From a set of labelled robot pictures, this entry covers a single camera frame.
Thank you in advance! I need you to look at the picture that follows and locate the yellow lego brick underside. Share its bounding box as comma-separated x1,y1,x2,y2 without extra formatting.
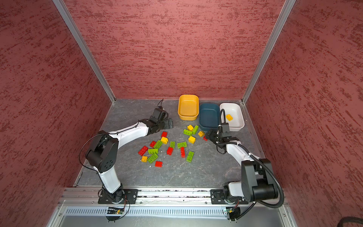
198,131,205,137

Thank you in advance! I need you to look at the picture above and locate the green long lego brick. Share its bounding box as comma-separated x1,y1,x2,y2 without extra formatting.
183,129,193,136
147,153,158,164

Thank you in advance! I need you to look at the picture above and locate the yellow lego brick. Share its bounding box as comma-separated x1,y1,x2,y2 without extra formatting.
226,114,233,121
188,136,196,144
160,137,169,144

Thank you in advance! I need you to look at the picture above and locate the yellow lego cube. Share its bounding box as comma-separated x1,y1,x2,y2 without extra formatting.
187,125,194,131

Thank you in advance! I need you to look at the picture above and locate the red long lego brick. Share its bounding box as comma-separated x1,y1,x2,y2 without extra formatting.
138,146,148,156
180,147,185,158

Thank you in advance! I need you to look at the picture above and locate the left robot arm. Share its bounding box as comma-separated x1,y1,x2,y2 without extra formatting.
85,118,173,204

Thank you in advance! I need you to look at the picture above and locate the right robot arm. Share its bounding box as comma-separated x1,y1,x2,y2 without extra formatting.
205,130,285,208

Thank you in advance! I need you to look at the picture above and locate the teal plastic bin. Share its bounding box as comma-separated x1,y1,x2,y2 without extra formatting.
199,103,220,131

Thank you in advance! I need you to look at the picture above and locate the yellow plastic bin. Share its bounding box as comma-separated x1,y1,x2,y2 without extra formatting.
178,95,199,121

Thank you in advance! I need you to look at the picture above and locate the white plastic bin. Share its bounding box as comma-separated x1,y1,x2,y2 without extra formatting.
219,103,245,131

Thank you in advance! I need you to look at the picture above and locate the small orange lego brick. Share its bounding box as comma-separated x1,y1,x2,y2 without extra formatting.
141,156,148,163

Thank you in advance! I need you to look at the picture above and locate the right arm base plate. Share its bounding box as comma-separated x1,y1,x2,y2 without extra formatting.
210,189,248,205

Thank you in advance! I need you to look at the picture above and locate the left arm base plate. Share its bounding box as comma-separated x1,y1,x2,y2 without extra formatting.
98,188,139,204

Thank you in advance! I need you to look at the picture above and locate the aluminium front rail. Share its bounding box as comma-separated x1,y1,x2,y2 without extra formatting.
46,186,298,227

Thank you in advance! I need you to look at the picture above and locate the right corner aluminium post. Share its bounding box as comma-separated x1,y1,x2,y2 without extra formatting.
242,0,296,105

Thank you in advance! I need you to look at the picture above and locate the corner aluminium post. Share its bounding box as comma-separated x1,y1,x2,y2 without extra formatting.
53,0,117,104
242,0,296,105

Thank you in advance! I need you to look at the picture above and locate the left corner aluminium post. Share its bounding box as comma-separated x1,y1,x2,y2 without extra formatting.
53,0,117,104

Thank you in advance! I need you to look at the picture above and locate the black cable bottom right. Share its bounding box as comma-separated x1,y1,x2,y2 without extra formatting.
336,216,363,227

